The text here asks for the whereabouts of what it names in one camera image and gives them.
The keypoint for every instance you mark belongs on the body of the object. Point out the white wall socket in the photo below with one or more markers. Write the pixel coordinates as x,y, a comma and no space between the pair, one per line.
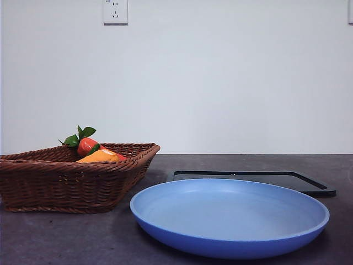
115,16

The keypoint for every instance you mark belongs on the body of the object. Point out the brown wicker basket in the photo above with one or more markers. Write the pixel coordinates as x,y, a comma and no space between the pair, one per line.
55,182

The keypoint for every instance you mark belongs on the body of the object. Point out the orange carrot with green leaves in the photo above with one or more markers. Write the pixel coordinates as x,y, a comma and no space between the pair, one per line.
86,146

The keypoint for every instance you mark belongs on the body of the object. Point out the yellow-orange corn cob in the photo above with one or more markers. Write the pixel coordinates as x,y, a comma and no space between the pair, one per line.
102,156

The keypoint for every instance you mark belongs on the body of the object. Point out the blue round plate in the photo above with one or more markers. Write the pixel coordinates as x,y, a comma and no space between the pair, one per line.
229,220

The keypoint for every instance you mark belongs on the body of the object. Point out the white wall plate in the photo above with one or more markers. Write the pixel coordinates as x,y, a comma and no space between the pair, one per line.
350,13

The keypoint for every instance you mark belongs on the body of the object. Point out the black rectangular tray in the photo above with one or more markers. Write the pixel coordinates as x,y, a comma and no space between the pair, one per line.
326,192

